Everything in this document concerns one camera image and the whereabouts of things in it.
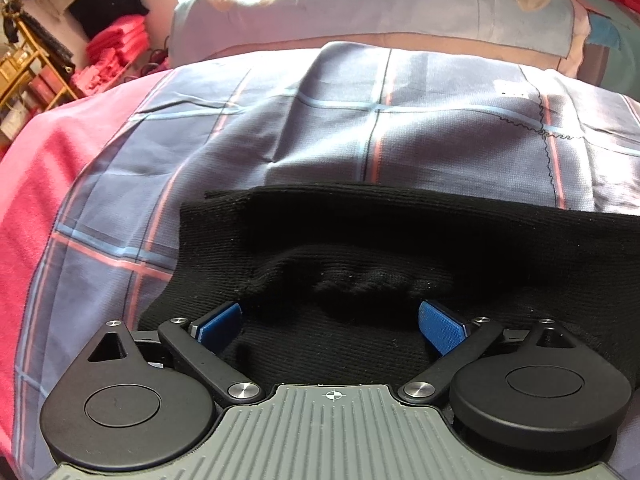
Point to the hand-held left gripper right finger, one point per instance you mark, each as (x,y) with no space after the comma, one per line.
(442,325)

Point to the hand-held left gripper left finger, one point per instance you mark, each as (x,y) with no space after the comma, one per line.
(220,327)

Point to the black ribbed pants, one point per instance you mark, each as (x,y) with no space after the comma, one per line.
(380,260)

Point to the plaid blue pink bedsheet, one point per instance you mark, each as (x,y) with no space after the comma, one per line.
(320,130)

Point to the stack of red cloths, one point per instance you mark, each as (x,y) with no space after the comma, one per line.
(112,55)

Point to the golden metal rack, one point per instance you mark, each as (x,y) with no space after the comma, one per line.
(30,75)

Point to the light blue pillow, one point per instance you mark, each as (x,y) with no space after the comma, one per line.
(380,10)

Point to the teal patterned blanket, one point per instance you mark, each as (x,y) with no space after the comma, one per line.
(612,45)

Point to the black hanging garment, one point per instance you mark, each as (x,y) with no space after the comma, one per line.
(107,0)

